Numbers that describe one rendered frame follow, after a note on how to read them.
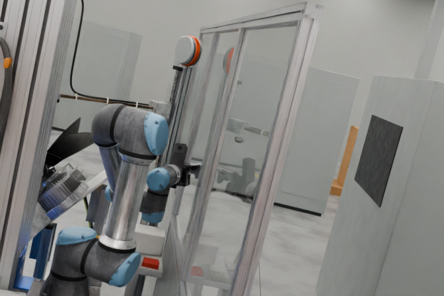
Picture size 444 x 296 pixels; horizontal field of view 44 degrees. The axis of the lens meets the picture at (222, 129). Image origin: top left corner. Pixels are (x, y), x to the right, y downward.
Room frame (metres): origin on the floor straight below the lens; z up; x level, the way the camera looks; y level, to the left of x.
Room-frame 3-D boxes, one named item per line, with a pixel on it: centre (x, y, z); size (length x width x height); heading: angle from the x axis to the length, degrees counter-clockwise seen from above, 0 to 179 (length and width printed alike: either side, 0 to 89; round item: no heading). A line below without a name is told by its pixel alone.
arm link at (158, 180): (1.87, 0.16, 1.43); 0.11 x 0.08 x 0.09; 165
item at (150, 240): (2.70, 0.24, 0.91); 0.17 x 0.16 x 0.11; 99
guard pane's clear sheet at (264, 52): (2.53, 0.07, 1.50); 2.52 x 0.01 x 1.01; 9
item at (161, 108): (2.85, 0.34, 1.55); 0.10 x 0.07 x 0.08; 134
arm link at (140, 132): (1.62, 0.23, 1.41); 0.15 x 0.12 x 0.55; 75
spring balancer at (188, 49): (2.92, 0.27, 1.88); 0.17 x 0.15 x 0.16; 9
